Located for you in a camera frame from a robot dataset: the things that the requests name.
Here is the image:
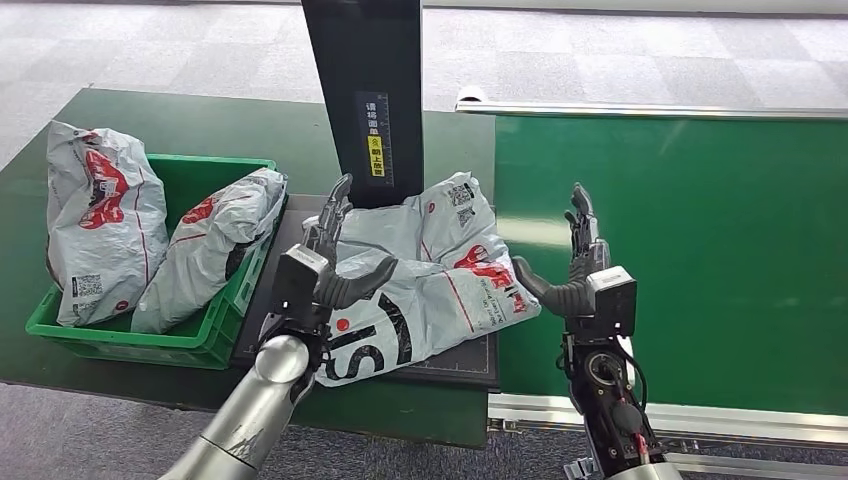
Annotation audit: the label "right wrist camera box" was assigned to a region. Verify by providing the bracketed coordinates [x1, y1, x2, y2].
[586, 266, 639, 339]

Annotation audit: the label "green conveyor belt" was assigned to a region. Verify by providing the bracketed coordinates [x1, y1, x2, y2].
[493, 115, 848, 417]

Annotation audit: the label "silver conveyor side rail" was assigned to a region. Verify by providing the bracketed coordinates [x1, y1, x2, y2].
[488, 392, 848, 480]
[455, 100, 848, 122]

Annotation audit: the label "black scanner base plate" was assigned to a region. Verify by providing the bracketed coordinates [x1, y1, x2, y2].
[229, 193, 500, 392]

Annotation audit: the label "yellow warning sticker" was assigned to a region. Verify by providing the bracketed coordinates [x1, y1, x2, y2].
[367, 135, 386, 178]

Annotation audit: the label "black scanner column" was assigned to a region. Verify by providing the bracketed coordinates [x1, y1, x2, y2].
[301, 0, 425, 209]

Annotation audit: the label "grey courier bag red print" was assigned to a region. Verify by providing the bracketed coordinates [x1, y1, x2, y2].
[44, 120, 170, 329]
[130, 167, 289, 335]

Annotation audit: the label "grey courier bag black letters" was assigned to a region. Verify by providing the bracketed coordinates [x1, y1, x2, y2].
[301, 172, 543, 389]

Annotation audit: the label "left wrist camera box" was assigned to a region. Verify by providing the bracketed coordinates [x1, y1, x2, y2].
[270, 243, 331, 326]

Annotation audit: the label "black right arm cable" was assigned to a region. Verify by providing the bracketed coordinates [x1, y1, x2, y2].
[612, 334, 651, 413]

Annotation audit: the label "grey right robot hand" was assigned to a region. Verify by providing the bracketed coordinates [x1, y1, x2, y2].
[511, 184, 611, 319]

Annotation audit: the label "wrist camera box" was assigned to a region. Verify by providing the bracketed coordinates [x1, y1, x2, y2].
[586, 266, 639, 339]
[270, 243, 331, 326]

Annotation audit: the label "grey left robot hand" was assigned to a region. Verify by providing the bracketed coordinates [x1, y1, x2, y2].
[301, 173, 400, 313]

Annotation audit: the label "green plastic crate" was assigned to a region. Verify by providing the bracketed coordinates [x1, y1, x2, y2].
[25, 153, 290, 371]

